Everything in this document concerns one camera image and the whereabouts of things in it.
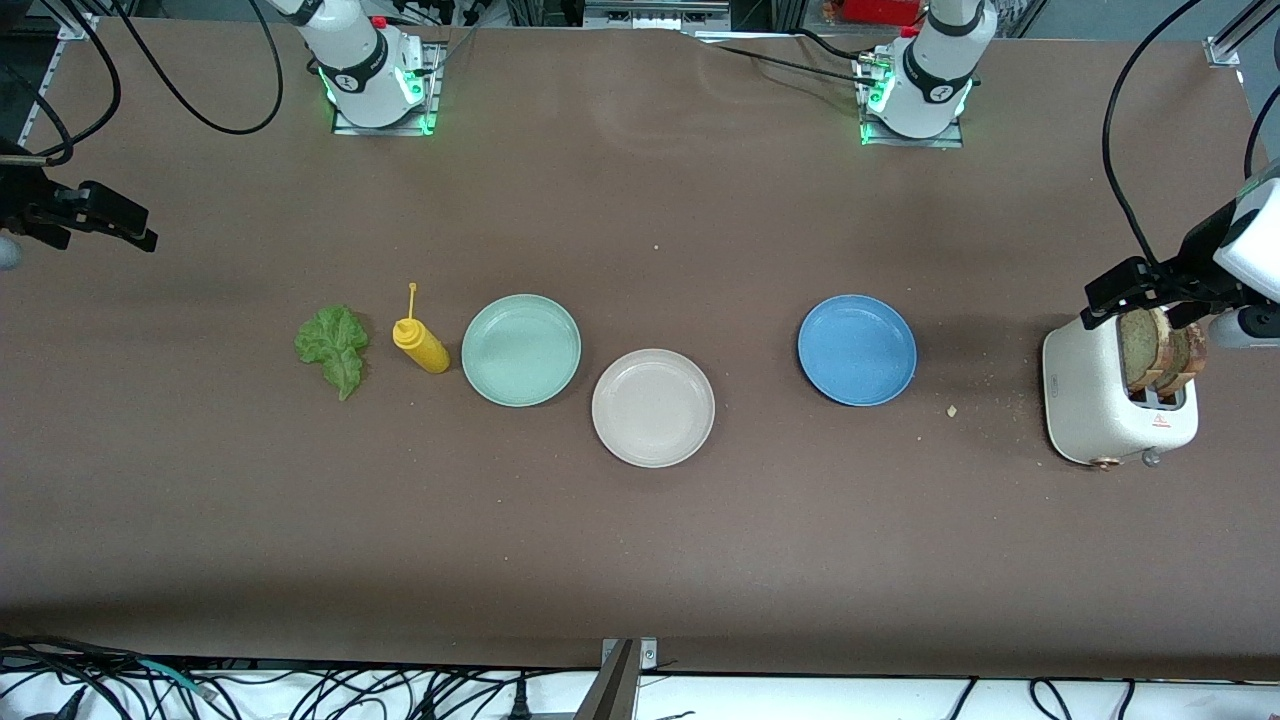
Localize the brown toasted bread slice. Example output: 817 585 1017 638
1118 308 1173 393
1155 315 1209 397

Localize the green lettuce leaf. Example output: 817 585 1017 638
294 304 370 402

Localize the yellow mustard squeeze bottle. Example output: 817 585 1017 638
392 282 451 375

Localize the blue plate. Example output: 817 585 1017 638
797 294 918 407

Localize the mint green plate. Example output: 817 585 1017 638
461 293 582 408

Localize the beige plate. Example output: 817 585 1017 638
591 348 716 469

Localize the cream white toaster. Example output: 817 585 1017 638
1042 300 1199 471

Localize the red box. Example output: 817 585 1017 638
838 0 923 26

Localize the grey metal box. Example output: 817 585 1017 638
580 0 736 31

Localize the dark grey metal bar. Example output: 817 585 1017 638
572 640 641 720

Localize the short black right arm cable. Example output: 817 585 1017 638
0 0 123 166

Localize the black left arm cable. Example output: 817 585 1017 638
1101 0 1206 269

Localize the long black right arm cable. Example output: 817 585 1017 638
108 0 286 136

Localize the aluminium frame rail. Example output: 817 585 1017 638
1205 0 1280 69
15 10 101 151

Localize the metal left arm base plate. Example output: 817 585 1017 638
855 50 966 149

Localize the thin black table cable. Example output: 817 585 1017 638
700 40 886 89

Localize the teal cable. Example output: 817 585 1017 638
135 655 219 699

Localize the silver metal bracket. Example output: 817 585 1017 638
600 636 659 673

